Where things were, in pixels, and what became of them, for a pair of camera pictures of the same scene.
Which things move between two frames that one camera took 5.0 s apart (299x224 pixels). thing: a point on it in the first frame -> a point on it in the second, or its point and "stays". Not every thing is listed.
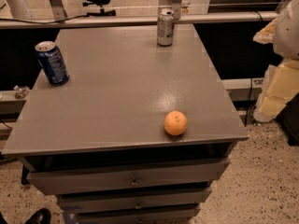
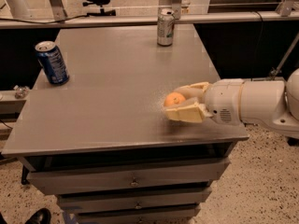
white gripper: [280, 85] -> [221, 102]
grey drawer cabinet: [139, 133] stays
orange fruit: [176, 123] -> [175, 99]
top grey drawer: [60, 181] stays
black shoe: [41, 216] stays
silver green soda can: [165, 27] stays
